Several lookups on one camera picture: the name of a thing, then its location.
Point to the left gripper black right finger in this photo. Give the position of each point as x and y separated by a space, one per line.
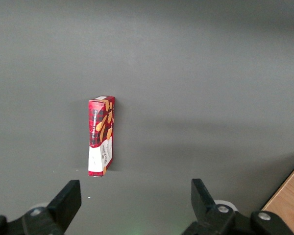
205 210

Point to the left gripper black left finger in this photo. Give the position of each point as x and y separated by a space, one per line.
61 208

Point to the wooden two-drawer cabinet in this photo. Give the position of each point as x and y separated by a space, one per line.
289 200

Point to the red tartan shortbread box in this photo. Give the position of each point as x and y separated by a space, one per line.
100 127

